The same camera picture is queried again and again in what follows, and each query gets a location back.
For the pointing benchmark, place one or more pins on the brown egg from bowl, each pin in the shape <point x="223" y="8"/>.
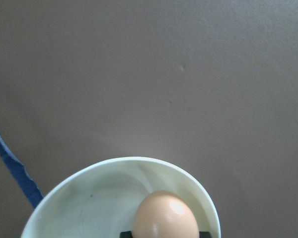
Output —
<point x="163" y="214"/>

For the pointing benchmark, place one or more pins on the white bowl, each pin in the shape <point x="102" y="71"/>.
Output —
<point x="100" y="201"/>

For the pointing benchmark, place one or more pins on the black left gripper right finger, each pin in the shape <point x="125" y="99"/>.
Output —
<point x="205" y="234"/>

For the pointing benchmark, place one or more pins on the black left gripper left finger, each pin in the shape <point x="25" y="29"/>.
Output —
<point x="126" y="234"/>

